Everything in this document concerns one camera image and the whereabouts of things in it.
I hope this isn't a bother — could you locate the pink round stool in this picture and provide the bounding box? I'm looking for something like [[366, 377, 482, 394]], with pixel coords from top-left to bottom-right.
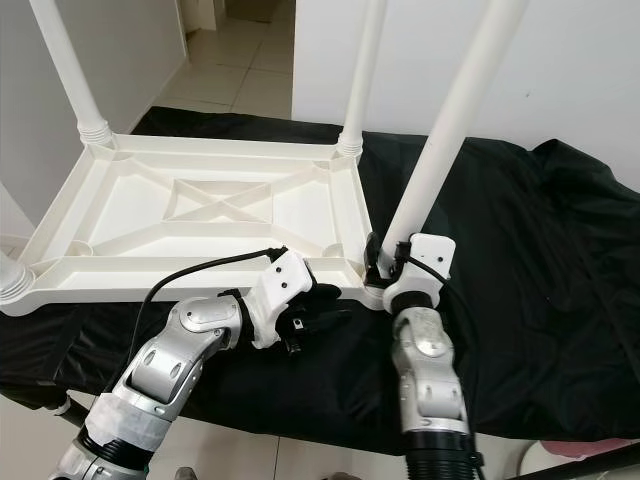
[[555, 437, 640, 452]]

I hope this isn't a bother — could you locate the black metal bar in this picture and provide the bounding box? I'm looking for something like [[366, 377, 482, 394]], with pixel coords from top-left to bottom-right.
[[520, 447, 640, 480]]

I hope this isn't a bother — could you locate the black metal folding table leg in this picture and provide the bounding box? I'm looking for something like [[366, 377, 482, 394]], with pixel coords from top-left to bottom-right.
[[45, 392, 96, 426]]

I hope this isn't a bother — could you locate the black cloth table cover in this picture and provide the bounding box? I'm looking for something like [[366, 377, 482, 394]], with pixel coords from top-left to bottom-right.
[[0, 105, 640, 451]]

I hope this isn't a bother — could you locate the white plastic children table top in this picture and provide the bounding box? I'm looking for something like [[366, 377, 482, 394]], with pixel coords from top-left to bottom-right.
[[0, 133, 391, 319]]

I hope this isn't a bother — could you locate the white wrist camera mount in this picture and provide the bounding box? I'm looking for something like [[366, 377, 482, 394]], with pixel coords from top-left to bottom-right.
[[250, 250, 313, 349], [382, 233, 456, 311]]

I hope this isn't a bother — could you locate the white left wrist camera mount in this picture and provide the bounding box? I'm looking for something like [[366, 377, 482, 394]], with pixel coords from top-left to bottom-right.
[[250, 250, 313, 349]]

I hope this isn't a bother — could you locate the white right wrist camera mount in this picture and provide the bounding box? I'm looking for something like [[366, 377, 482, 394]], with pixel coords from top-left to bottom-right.
[[382, 233, 456, 311]]

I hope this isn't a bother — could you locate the white plastic table leg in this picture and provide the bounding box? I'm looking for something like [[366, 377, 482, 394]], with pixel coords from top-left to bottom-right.
[[378, 0, 529, 276], [338, 0, 389, 156], [30, 0, 113, 146], [0, 255, 33, 306]]

